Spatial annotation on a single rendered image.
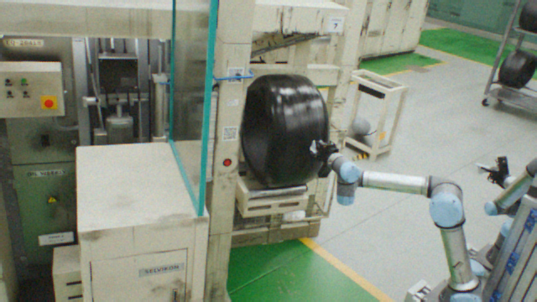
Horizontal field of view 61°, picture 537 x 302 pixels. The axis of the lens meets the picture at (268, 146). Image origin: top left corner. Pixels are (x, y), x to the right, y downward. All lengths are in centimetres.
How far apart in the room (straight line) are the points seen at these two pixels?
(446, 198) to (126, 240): 114
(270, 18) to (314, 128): 60
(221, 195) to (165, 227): 88
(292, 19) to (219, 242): 124
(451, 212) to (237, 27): 114
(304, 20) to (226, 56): 56
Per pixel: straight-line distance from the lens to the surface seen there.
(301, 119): 212
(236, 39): 203
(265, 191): 234
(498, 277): 239
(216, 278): 271
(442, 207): 183
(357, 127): 504
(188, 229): 154
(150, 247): 155
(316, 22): 246
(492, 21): 1365
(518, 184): 253
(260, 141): 262
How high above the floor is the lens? 216
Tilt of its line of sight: 26 degrees down
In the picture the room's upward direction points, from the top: 8 degrees clockwise
